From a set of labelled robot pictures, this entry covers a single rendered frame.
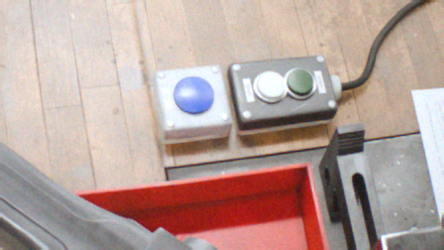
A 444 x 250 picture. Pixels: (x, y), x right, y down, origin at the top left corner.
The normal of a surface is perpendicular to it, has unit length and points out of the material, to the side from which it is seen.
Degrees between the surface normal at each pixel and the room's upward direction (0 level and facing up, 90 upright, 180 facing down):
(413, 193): 0
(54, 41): 0
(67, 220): 13
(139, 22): 0
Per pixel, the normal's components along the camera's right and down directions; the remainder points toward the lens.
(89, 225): 0.28, -0.36
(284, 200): 0.08, -0.49
